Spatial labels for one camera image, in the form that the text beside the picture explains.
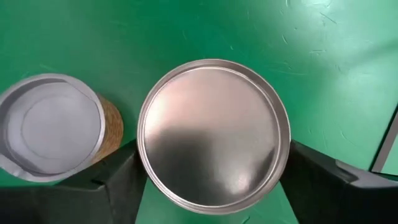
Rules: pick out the green table mat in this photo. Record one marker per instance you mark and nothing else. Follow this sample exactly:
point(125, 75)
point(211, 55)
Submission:
point(93, 37)

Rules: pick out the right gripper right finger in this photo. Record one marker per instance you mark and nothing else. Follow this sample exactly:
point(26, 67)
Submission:
point(335, 199)

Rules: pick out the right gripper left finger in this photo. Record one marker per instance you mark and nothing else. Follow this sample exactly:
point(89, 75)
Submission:
point(77, 202)

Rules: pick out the white saucy meatballs can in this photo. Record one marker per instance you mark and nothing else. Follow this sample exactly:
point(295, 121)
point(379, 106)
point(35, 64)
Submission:
point(53, 130)

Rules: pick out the green Pears can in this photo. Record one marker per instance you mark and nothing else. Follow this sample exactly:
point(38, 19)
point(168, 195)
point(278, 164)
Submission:
point(214, 133)

